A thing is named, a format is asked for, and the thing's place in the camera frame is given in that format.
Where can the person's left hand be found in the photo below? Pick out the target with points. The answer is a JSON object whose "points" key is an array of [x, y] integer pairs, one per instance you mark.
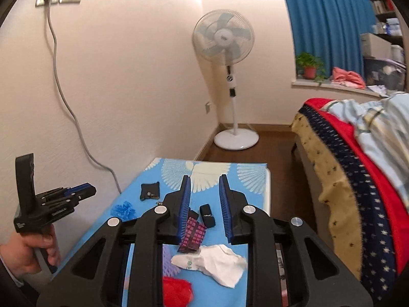
{"points": [[22, 252]]}

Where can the bed with patterned blankets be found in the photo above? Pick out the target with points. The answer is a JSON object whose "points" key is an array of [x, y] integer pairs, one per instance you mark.
{"points": [[361, 185]]}

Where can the white window sill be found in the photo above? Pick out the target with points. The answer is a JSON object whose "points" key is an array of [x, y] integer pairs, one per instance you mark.
{"points": [[306, 84]]}

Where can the small dark packet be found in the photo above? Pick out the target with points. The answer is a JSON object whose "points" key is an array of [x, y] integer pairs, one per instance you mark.
{"points": [[193, 214]]}

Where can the cluttered wall shelf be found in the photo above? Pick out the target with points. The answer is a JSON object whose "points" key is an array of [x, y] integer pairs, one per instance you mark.
{"points": [[380, 72]]}

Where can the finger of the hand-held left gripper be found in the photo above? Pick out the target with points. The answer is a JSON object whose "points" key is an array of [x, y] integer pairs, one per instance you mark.
{"points": [[86, 192], [76, 187]]}

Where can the yellow star blanket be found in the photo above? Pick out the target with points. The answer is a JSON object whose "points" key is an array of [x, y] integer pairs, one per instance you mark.
{"points": [[332, 172]]}

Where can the purple spiky ball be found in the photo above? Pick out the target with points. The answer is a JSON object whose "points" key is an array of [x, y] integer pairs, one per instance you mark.
{"points": [[169, 262]]}

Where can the white patterned cloth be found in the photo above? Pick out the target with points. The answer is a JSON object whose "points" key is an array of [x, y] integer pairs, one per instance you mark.
{"points": [[382, 90]]}

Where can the pink cloth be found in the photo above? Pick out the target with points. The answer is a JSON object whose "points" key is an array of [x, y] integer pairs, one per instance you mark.
{"points": [[348, 76]]}

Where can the red sock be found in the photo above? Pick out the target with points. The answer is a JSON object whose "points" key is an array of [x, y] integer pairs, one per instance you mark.
{"points": [[177, 292]]}

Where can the black wrapper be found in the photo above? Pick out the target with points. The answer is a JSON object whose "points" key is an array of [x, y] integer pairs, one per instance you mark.
{"points": [[148, 190]]}

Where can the potted green plant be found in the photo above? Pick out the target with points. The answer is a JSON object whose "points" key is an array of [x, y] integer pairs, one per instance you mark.
{"points": [[310, 71]]}

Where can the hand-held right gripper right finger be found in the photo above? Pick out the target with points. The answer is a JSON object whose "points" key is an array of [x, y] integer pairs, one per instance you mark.
{"points": [[224, 204]]}

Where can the blue pompom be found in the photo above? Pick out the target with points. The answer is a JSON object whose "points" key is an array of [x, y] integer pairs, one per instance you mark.
{"points": [[123, 210]]}

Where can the row of books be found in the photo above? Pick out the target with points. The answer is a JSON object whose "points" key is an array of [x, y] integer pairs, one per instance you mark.
{"points": [[382, 5]]}

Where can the blue printed table cover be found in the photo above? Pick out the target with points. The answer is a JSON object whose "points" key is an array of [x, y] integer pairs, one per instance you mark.
{"points": [[259, 192]]}

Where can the small black box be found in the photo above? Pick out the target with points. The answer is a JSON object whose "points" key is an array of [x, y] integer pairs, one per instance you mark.
{"points": [[207, 216]]}

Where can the blue curtain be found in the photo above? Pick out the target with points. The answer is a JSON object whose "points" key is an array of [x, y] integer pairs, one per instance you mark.
{"points": [[326, 22]]}

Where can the light plaid quilt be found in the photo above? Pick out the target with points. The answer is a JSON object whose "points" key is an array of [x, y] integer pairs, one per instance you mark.
{"points": [[380, 124]]}

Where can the white cardboard box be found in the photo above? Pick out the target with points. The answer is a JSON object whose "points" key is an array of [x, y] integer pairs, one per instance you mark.
{"points": [[374, 44]]}

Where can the dark wooden bookshelf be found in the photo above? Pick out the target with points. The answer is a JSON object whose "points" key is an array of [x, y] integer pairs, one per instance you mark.
{"points": [[382, 14]]}

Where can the small low wall outlet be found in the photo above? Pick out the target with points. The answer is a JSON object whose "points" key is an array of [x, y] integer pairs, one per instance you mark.
{"points": [[208, 107]]}

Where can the person's left forearm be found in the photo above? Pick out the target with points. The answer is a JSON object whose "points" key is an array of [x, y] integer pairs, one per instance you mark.
{"points": [[12, 291]]}

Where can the folded cloths on shelf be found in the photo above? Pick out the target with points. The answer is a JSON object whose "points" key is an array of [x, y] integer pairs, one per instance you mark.
{"points": [[388, 25]]}

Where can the red blanket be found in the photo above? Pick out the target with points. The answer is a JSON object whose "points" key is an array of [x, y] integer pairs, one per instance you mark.
{"points": [[345, 124]]}

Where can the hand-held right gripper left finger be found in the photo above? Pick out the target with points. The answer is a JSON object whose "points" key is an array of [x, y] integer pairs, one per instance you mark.
{"points": [[185, 204]]}

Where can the white standing fan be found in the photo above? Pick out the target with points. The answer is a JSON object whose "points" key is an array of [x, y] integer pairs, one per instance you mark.
{"points": [[223, 36]]}

